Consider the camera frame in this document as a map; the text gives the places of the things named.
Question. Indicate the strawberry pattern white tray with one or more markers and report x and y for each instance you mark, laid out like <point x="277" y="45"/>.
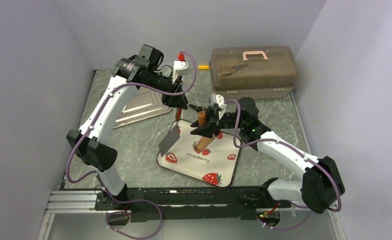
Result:
<point x="215" y="165"/>

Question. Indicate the steel baking tray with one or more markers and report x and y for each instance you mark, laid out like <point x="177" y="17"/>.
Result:
<point x="143" y="105"/>

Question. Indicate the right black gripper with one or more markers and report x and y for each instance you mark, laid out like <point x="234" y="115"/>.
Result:
<point x="208" y="130"/>

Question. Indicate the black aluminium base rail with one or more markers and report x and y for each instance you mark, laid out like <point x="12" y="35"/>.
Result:
<point x="149" y="204"/>

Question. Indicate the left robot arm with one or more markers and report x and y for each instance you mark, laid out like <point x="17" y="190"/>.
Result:
<point x="90" y="154"/>

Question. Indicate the spatula with wooden handle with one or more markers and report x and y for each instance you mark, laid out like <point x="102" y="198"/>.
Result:
<point x="173" y="135"/>

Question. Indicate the brown translucent tool box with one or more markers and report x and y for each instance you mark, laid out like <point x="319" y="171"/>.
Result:
<point x="260" y="72"/>

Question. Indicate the yellow small object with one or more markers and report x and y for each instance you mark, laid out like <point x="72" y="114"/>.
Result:
<point x="203" y="67"/>

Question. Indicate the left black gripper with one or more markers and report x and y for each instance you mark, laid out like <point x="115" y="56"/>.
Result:
<point x="178" y="101"/>

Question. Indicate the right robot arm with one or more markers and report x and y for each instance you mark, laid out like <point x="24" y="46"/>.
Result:
<point x="320" y="186"/>

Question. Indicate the wooden rolling pin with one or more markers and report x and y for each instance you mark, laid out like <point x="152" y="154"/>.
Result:
<point x="205" y="131"/>

